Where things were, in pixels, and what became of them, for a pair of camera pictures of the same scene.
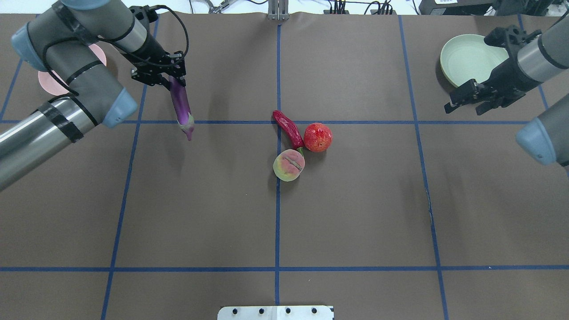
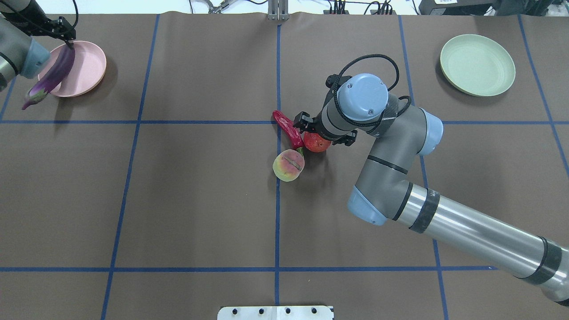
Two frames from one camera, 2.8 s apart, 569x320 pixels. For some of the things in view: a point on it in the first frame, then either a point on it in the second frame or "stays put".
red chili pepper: [291, 129] stays put
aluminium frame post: [278, 10] stays put
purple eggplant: [183, 113] → [53, 79]
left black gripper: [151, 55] → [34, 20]
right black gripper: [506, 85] → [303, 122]
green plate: [466, 57] stays put
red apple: [318, 137] stays put
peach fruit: [288, 165] stays put
